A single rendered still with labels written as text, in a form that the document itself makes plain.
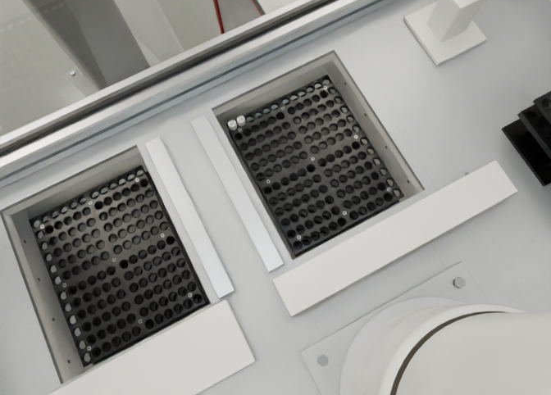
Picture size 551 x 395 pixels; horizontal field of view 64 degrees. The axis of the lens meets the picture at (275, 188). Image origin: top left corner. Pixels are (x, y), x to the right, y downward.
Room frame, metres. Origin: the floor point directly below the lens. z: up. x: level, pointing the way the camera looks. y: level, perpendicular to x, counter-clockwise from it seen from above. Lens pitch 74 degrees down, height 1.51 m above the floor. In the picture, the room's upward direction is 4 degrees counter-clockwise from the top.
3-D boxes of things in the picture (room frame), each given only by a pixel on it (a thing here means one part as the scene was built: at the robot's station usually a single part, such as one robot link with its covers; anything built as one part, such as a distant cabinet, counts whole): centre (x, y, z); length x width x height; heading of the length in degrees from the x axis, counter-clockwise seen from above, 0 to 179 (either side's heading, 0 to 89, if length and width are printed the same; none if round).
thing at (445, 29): (0.39, -0.27, 1.00); 0.09 x 0.08 x 0.10; 24
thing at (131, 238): (0.09, 0.23, 0.87); 0.22 x 0.18 x 0.06; 24
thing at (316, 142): (0.22, -0.06, 0.87); 0.22 x 0.18 x 0.06; 24
